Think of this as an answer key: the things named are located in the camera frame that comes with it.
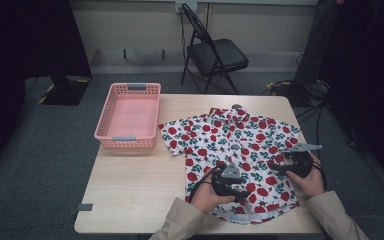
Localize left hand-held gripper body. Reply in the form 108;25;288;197
211;162;243;198

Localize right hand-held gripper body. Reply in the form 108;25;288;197
285;142;323;179

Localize white shirt with red flowers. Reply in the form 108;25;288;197
158;105;302;225

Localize person's right hand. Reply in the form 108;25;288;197
285;153;327;200

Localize person's left hand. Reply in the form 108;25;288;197
189;166;237;215

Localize dark equipment on floor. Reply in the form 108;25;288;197
265;79;332;108

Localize dark curtain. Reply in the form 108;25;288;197
0;0;93;177
319;0;384;196

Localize pink plastic basket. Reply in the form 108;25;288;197
93;82;162;150

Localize black folding chair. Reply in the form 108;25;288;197
179;2;250;96

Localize black stand base yellow tape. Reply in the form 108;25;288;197
37;75;92;107

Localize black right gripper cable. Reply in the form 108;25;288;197
311;161;329;193

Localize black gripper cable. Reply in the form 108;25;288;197
188;166;220;203
311;161;329;193

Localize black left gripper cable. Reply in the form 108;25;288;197
188;166;220;203

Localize black floor cable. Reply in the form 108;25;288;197
294;99;364;171

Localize black cable from wall outlet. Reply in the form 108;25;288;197
178;11;187;60

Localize white wall outlet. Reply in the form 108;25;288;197
174;1;199;15

